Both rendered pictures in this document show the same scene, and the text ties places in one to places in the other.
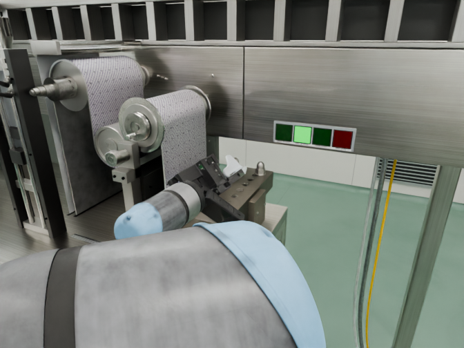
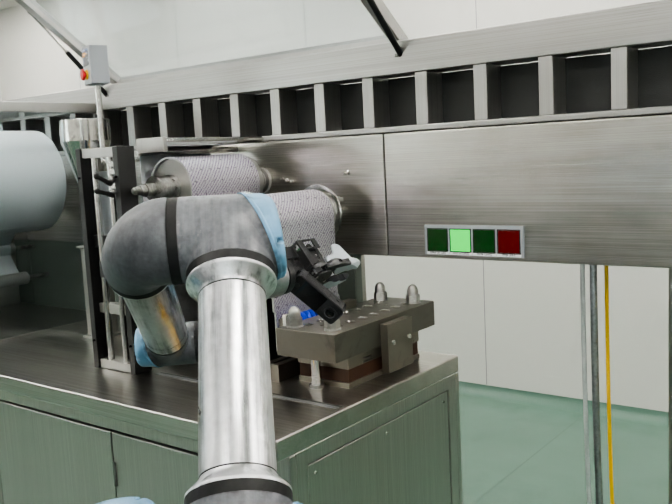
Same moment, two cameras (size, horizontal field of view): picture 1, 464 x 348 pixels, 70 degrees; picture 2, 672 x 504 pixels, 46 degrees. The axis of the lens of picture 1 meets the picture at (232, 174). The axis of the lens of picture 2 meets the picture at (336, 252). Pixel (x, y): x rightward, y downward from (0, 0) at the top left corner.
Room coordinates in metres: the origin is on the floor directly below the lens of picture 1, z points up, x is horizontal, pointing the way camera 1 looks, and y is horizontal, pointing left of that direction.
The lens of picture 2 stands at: (-0.82, -0.35, 1.39)
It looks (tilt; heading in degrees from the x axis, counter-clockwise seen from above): 7 degrees down; 13
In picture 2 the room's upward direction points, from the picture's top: 3 degrees counter-clockwise
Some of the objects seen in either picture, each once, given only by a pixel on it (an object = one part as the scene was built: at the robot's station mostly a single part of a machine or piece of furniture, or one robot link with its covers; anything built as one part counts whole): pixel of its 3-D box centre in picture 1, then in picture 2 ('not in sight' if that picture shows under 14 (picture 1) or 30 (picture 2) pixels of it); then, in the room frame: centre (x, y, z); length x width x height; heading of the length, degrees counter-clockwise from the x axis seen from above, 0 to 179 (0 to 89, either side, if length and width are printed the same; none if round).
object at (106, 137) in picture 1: (139, 135); not in sight; (1.02, 0.30, 1.18); 0.26 x 0.12 x 0.12; 155
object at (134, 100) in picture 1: (140, 125); not in sight; (0.86, 0.24, 1.25); 0.15 x 0.01 x 0.15; 65
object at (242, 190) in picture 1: (228, 197); (360, 326); (0.93, 0.01, 1.00); 0.40 x 0.16 x 0.06; 155
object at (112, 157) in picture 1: (113, 158); not in sight; (0.81, 0.31, 1.18); 0.04 x 0.02 x 0.04; 65
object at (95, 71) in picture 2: not in sight; (92, 65); (1.12, 0.73, 1.66); 0.07 x 0.07 x 0.10; 45
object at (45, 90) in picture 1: (41, 91); (143, 190); (0.89, 0.50, 1.34); 0.06 x 0.03 x 0.03; 155
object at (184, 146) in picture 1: (186, 152); (304, 264); (0.94, 0.14, 1.15); 0.23 x 0.01 x 0.18; 155
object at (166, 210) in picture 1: (152, 224); not in sight; (0.48, 0.13, 1.17); 0.11 x 0.08 x 0.09; 152
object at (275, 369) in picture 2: not in sight; (311, 358); (0.95, 0.13, 0.92); 0.28 x 0.04 x 0.04; 155
